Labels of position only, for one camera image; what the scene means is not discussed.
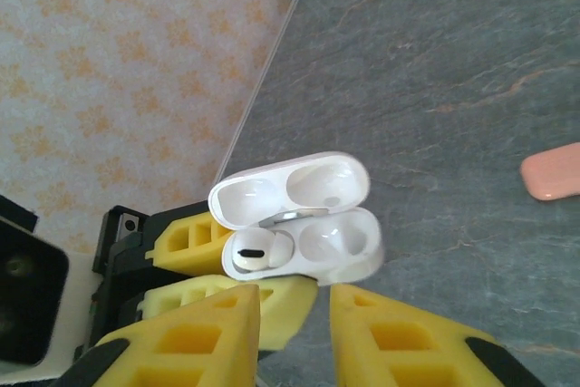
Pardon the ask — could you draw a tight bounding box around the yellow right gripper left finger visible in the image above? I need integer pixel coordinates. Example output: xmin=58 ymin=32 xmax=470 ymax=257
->
xmin=47 ymin=285 xmax=262 ymax=387

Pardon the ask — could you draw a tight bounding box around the white wireless earbud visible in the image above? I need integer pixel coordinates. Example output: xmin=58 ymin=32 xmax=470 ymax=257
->
xmin=233 ymin=230 xmax=294 ymax=273

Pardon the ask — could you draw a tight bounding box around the aluminium frame rail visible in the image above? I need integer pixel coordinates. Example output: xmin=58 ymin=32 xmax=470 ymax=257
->
xmin=216 ymin=0 xmax=303 ymax=189

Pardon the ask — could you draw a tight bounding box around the pink earbud charging case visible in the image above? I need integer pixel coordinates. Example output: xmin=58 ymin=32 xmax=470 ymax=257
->
xmin=519 ymin=141 xmax=580 ymax=202

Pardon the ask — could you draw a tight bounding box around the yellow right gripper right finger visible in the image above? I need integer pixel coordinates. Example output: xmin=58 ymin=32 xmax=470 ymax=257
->
xmin=329 ymin=284 xmax=549 ymax=387

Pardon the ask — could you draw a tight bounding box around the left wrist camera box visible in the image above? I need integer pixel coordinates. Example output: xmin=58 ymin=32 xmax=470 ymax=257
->
xmin=0 ymin=195 xmax=99 ymax=383

